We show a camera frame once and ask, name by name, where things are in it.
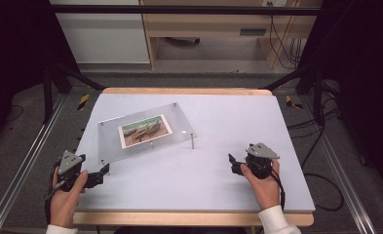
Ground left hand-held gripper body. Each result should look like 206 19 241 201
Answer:
57 149 87 193

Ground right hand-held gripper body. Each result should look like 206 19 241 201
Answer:
245 142 281 180

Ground clear acrylic photo frame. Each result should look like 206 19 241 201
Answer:
97 101 199 166

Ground person's right hand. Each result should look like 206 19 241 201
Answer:
240 158 283 212

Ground person's left hand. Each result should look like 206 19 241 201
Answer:
49 167 90 229

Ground white board table cover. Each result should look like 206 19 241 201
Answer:
76 93 317 214

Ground painting print of boats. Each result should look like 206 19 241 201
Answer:
117 113 173 150

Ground black metal stand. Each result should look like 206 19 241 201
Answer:
259 62 327 127
42 61 106 125

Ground wooden table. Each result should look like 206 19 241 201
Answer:
73 87 315 227

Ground black curtain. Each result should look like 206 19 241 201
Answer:
0 0 82 154
296 0 383 199

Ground white cabinet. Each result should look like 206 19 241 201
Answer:
49 0 151 65

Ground light wooden desk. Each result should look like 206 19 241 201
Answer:
138 0 324 71

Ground black horizontal metal bar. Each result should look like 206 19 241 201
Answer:
48 4 322 17

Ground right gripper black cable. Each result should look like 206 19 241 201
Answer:
267 166 287 210

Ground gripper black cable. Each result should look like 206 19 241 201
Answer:
42 161 66 226
267 166 287 210

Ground aluminium floor rail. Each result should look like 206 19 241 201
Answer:
299 95 378 234
0 93 67 234

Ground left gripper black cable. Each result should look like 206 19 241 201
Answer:
42 161 66 226

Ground yellow-handled tool left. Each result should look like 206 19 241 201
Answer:
76 93 92 112

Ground yellow-handled tool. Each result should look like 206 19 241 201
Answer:
76 93 92 112
284 94 304 111

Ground yellow-handled tool right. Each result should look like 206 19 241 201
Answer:
284 94 304 111

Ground thin black floor cable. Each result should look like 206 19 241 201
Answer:
4 103 24 124

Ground black floor cable loop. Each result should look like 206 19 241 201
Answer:
287 96 345 213

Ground black cables under desk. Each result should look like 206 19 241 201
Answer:
266 1 308 70

